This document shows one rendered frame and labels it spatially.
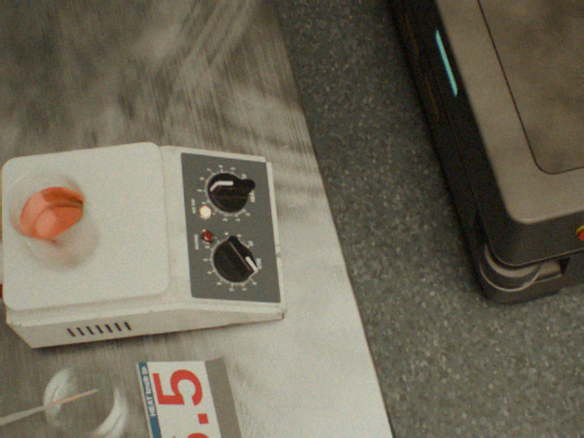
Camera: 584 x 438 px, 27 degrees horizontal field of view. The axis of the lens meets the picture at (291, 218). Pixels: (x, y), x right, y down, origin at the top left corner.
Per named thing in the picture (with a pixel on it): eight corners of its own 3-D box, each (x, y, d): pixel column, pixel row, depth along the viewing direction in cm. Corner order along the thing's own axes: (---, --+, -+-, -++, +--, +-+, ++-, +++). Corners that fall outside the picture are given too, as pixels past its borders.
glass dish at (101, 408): (38, 430, 92) (30, 423, 90) (66, 362, 94) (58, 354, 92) (106, 452, 91) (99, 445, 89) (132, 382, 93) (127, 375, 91)
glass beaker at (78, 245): (26, 274, 88) (-7, 233, 80) (40, 204, 90) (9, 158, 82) (108, 282, 87) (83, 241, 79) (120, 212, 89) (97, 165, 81)
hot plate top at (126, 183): (162, 144, 91) (161, 139, 90) (172, 296, 87) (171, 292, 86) (3, 163, 92) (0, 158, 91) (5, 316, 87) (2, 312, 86)
